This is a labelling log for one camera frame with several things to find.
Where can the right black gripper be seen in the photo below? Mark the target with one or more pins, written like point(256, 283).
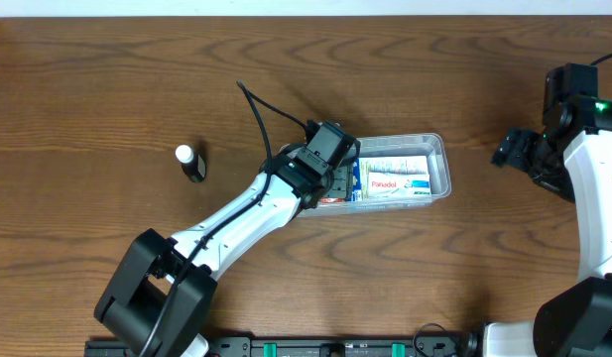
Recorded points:
point(512, 149)

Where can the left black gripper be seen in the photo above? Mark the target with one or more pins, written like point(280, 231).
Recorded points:
point(347, 178)

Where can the blue cooling patch box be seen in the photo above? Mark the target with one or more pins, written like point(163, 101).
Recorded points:
point(413, 165)

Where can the red and white box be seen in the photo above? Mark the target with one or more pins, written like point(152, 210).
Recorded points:
point(329, 200)

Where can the white Panadol box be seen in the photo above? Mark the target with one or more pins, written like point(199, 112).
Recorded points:
point(388, 185)

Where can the black bottle white cap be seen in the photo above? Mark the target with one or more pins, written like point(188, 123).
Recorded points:
point(193, 165)

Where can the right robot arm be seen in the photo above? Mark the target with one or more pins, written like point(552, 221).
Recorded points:
point(572, 158)

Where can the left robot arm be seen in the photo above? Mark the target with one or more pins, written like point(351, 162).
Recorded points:
point(160, 294)

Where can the clear plastic container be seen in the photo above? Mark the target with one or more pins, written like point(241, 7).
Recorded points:
point(429, 145)

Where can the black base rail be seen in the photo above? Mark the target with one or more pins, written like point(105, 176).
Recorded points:
point(423, 346)

